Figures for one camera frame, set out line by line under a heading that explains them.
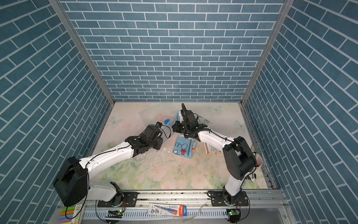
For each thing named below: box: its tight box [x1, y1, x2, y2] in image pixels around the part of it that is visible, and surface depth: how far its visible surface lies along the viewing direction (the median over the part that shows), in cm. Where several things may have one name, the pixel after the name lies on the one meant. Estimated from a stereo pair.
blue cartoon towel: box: [172, 134, 197, 160], surface depth 93 cm
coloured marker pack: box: [58, 203, 87, 224], surface depth 69 cm
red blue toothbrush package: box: [147, 202, 188, 217], surface depth 71 cm
